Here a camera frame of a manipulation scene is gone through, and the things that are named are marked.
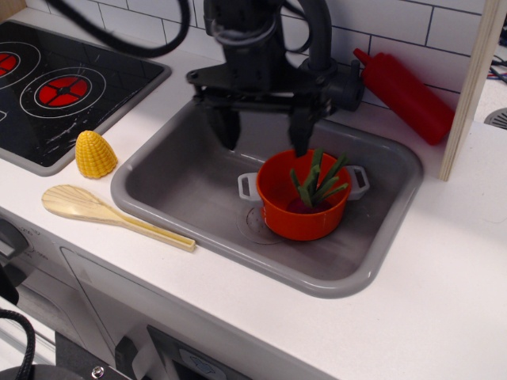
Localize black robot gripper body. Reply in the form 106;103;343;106
186;40;332;117

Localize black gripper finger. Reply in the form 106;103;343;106
288;108;320;157
206;107;241;150

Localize purple toy beet green leaves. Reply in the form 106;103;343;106
287;148;349;214

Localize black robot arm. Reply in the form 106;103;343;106
187;1;336;157

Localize grey toy sink basin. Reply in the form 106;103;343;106
111;103;423;298

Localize dark grey toy faucet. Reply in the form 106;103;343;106
299;1;364;112

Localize red ketchup squeeze bottle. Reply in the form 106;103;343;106
353;48;455;146

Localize yellow toy corn cob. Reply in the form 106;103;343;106
75;131;118;179

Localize wooden toy spoon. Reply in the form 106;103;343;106
41;184;196;252

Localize black toy stove top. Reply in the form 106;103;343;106
1;21;171;177

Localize round metal drain grate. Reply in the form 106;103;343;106
484;108;507;130

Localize light wooden side panel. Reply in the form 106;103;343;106
438;0;506;181

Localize grey oven knob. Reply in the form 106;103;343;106
0;218;29;260

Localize orange toy pot grey handles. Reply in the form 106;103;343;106
238;148;370;241

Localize black braided cable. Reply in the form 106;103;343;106
45;0;191;59

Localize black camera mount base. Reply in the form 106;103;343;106
1;309;127;379

